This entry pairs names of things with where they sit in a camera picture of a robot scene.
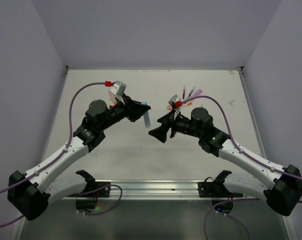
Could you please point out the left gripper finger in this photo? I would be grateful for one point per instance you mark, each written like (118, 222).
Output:
(136, 112)
(136, 104)

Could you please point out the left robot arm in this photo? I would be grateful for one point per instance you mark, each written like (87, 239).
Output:
(34, 190)

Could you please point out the purple highlighter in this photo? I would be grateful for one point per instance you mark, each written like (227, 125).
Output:
(197, 93)

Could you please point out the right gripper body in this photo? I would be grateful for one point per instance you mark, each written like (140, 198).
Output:
(181, 125)

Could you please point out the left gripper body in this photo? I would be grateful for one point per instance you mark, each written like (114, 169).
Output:
(120, 111)

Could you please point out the light blue highlighter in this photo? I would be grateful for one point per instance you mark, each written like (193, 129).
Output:
(146, 118)

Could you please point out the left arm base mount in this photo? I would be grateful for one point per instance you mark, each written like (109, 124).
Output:
(93, 190)

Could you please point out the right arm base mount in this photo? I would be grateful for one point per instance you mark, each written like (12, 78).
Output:
(214, 188)

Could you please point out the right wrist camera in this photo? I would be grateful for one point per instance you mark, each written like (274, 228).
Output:
(175, 102)

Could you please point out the white orange marker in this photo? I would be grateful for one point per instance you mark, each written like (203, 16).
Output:
(187, 104)

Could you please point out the yellow pink pen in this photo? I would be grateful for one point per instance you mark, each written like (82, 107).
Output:
(112, 98)

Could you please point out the blue gel pen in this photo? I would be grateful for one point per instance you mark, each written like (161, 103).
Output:
(191, 92)

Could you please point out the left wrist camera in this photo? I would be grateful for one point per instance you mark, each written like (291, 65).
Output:
(118, 89)

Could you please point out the red gel pen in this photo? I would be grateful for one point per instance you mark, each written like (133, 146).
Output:
(183, 92)

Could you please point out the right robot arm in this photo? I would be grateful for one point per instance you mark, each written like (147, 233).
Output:
(279, 186)

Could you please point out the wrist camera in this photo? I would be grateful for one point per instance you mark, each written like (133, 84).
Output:
(118, 89)
(175, 102)

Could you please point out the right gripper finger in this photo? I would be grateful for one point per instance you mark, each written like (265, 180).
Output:
(166, 118)
(161, 132)

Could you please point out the aluminium front rail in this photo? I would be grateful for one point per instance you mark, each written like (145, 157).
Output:
(180, 189)

